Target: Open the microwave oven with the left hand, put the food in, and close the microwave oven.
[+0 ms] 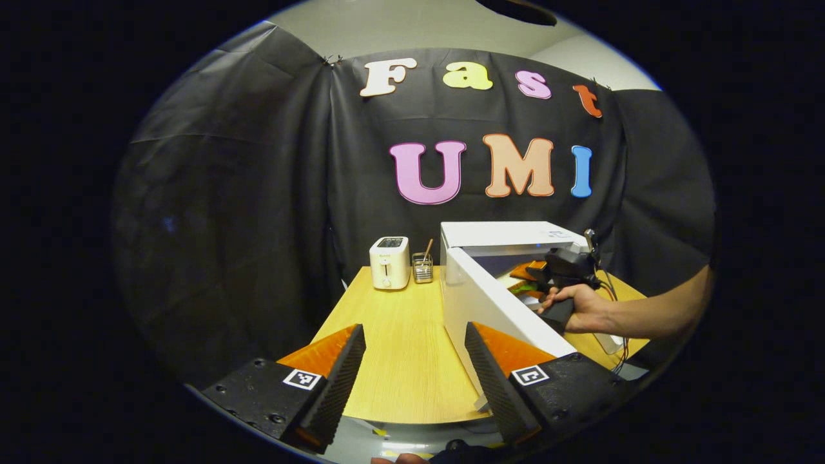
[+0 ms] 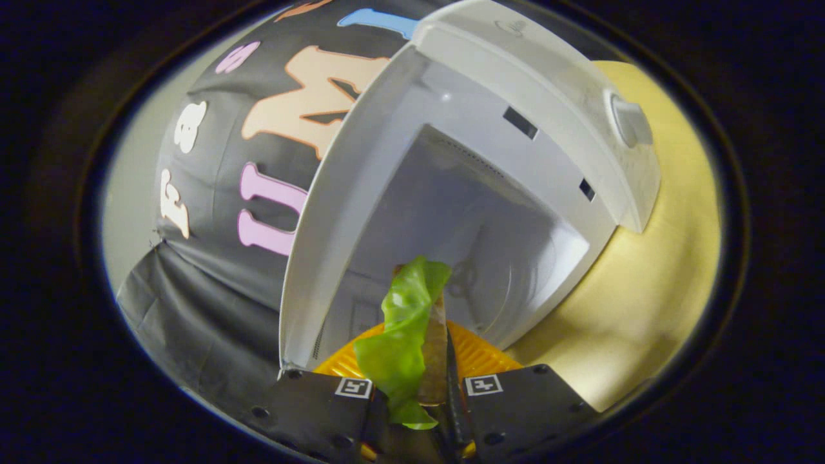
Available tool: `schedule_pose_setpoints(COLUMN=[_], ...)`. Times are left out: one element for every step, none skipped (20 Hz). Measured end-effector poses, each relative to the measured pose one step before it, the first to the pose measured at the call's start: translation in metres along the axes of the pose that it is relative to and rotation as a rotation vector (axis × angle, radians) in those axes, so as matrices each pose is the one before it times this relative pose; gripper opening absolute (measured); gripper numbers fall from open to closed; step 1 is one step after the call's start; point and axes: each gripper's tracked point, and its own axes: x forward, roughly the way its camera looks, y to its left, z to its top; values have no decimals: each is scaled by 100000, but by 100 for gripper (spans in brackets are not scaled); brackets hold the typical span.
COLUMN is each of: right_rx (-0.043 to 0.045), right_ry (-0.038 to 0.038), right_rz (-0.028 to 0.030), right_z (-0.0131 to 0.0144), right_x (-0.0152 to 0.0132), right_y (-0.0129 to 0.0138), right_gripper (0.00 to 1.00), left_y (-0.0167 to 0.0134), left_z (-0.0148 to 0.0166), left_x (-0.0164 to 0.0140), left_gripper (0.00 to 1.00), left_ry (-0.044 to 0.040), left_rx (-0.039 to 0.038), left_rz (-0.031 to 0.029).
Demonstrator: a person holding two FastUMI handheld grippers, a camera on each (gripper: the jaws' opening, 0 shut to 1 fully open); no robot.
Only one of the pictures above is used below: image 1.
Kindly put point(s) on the white microwave oven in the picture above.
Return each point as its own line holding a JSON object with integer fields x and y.
{"x": 483, "y": 303}

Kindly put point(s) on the wooden stick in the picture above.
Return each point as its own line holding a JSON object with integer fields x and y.
{"x": 428, "y": 248}

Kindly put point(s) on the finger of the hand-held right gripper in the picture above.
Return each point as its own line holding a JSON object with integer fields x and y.
{"x": 532, "y": 270}

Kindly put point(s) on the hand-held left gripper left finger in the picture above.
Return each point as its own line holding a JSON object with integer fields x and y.
{"x": 335, "y": 386}

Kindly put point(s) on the white toaster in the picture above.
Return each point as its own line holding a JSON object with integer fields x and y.
{"x": 389, "y": 264}

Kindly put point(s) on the small black cloth clip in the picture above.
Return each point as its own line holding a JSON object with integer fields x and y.
{"x": 334, "y": 60}

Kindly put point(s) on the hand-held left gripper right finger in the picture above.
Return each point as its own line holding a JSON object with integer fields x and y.
{"x": 495, "y": 386}

